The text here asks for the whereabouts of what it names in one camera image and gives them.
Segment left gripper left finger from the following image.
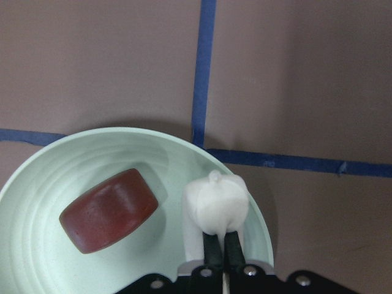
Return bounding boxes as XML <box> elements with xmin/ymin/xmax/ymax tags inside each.
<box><xmin>203</xmin><ymin>233</ymin><xmax>222</xmax><ymax>269</ymax></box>

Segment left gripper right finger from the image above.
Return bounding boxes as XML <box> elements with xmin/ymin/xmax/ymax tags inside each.
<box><xmin>224</xmin><ymin>231</ymin><xmax>245</xmax><ymax>270</ymax></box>

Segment white bun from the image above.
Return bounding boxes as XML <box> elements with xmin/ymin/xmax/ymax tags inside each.
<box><xmin>181</xmin><ymin>170</ymin><xmax>249</xmax><ymax>262</ymax></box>

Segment brown bun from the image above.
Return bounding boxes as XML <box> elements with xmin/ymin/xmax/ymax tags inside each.
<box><xmin>59</xmin><ymin>168</ymin><xmax>159</xmax><ymax>254</ymax></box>

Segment green plate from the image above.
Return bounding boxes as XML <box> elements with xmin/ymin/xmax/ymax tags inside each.
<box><xmin>0</xmin><ymin>127</ymin><xmax>275</xmax><ymax>294</ymax></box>

